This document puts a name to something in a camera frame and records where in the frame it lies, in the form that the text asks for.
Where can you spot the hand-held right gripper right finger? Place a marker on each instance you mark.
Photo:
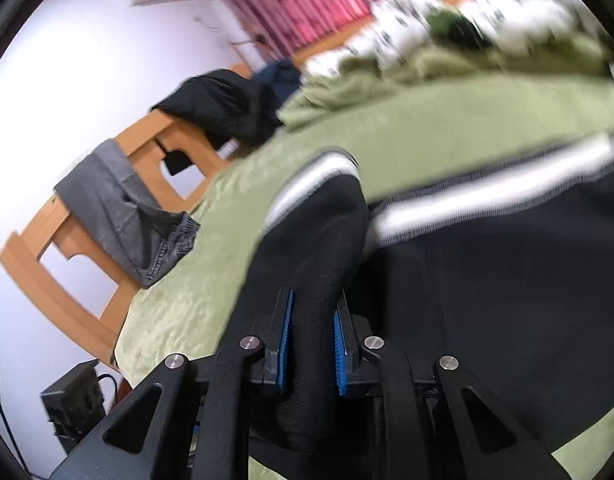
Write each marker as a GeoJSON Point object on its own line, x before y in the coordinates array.
{"type": "Point", "coordinates": [341, 355]}

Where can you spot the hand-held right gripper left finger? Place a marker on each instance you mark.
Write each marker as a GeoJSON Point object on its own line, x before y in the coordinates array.
{"type": "Point", "coordinates": [286, 340]}

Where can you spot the black pants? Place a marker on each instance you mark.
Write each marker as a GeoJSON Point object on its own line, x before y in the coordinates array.
{"type": "Point", "coordinates": [487, 285]}

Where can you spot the grey jeans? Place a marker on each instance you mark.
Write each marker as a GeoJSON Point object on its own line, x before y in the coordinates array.
{"type": "Point", "coordinates": [112, 200]}

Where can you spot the black equipment box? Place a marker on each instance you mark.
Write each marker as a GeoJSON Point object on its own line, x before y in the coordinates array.
{"type": "Point", "coordinates": [72, 405]}

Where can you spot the black jacket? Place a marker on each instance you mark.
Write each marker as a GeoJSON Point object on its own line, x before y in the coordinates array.
{"type": "Point", "coordinates": [217, 105]}

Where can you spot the green fleece blanket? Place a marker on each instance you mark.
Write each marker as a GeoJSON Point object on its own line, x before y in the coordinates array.
{"type": "Point", "coordinates": [337, 95]}

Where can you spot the navy garment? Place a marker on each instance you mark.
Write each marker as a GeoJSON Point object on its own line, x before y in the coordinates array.
{"type": "Point", "coordinates": [279, 75]}

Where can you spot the wooden coat rack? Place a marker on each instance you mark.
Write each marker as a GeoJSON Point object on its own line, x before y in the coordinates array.
{"type": "Point", "coordinates": [259, 45]}

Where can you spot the white floral quilt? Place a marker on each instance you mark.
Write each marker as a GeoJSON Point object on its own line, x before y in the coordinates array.
{"type": "Point", "coordinates": [402, 10]}

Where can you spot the wooden bed frame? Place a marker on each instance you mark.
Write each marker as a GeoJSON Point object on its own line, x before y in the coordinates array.
{"type": "Point", "coordinates": [52, 285]}

